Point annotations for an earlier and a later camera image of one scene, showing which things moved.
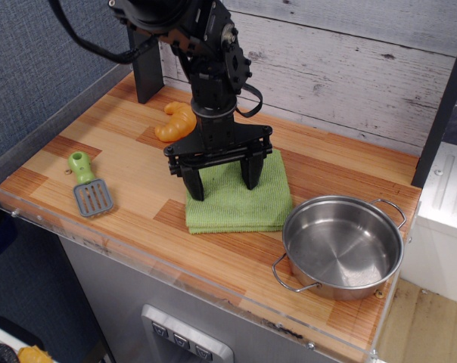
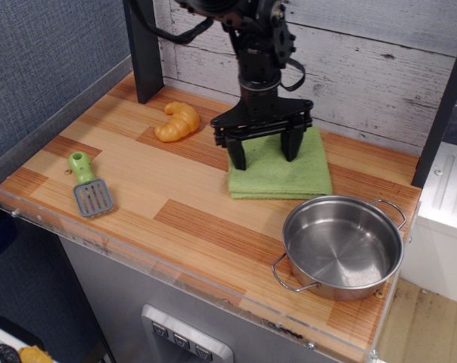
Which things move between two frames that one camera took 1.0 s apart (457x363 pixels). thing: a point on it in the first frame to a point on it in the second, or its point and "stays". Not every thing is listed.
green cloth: x=230 y=206 to x=268 y=174
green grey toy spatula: x=91 y=194 stays
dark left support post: x=147 y=71 stays
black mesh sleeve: x=3 y=353 stays
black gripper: x=218 y=140 to x=262 y=112
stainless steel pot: x=348 y=246 stays
